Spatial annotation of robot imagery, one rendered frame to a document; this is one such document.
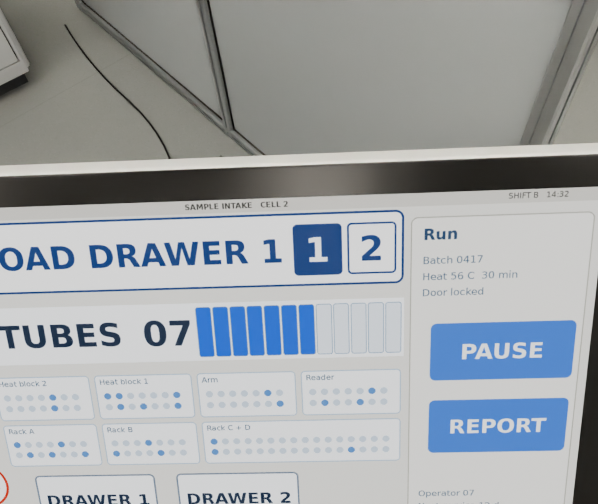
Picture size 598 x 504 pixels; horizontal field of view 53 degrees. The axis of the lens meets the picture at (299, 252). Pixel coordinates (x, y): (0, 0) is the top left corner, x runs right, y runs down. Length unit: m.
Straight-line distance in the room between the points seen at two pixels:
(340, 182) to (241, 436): 0.20
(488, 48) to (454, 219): 0.68
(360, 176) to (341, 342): 0.12
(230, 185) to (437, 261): 0.15
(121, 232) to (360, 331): 0.18
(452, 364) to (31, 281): 0.30
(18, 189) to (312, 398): 0.25
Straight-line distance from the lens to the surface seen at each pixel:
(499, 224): 0.41
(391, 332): 0.42
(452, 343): 0.44
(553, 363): 0.46
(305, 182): 0.39
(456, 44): 1.10
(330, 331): 0.42
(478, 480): 0.50
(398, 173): 0.39
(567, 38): 0.95
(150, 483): 0.51
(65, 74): 2.52
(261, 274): 0.41
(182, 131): 2.15
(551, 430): 0.49
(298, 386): 0.44
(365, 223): 0.40
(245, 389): 0.45
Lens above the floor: 1.49
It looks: 57 degrees down
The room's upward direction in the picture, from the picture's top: 6 degrees counter-clockwise
